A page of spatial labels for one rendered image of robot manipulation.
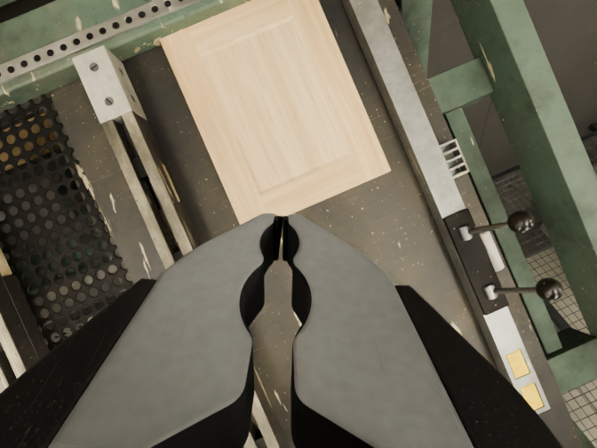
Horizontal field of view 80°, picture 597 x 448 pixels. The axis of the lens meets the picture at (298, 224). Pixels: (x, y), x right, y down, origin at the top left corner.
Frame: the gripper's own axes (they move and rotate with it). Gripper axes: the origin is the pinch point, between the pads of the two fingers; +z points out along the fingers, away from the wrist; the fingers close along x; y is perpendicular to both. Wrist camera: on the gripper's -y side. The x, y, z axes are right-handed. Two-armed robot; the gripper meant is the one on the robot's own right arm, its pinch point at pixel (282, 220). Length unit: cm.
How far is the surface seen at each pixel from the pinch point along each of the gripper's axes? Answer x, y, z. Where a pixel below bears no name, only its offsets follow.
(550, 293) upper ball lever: 42, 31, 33
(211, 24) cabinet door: -16, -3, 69
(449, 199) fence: 30, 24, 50
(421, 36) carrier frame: 35, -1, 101
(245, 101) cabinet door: -9, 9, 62
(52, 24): -44, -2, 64
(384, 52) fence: 17, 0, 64
